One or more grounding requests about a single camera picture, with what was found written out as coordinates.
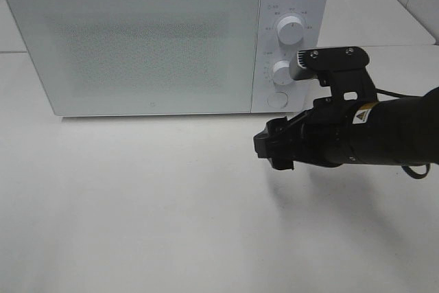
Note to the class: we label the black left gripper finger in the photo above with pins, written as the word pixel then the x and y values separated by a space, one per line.
pixel 277 147

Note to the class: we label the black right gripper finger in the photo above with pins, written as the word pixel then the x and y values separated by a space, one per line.
pixel 295 126

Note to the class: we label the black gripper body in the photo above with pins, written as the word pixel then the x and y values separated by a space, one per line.
pixel 322 133

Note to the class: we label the round white door button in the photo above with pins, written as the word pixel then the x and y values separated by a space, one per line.
pixel 277 100

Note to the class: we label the white timer knob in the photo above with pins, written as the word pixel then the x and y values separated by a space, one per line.
pixel 281 73

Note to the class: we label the white microwave door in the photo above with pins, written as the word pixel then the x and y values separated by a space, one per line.
pixel 141 57

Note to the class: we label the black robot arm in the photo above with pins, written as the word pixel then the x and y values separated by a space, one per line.
pixel 401 132

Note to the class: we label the upper white power knob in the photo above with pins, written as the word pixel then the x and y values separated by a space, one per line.
pixel 290 29

